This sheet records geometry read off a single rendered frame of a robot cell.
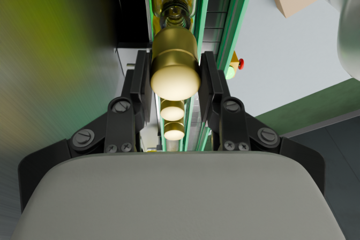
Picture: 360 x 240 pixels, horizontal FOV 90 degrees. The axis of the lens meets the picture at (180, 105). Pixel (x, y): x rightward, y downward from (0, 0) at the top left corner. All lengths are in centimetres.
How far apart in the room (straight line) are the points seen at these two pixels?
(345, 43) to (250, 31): 46
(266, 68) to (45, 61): 98
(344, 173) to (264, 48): 256
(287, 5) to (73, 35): 69
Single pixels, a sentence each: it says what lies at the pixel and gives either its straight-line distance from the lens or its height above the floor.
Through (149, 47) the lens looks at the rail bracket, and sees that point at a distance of 49.
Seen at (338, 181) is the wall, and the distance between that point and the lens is 326.
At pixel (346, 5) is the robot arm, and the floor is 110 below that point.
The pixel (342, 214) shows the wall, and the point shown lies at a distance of 321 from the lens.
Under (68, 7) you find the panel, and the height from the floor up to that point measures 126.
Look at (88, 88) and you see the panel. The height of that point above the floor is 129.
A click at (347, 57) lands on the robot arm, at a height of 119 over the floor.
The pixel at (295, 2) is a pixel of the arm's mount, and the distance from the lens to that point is 81.
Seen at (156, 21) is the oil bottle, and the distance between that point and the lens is 26.
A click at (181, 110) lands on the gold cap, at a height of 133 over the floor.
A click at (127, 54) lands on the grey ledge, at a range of 54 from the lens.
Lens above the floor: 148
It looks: 39 degrees down
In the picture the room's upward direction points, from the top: 178 degrees clockwise
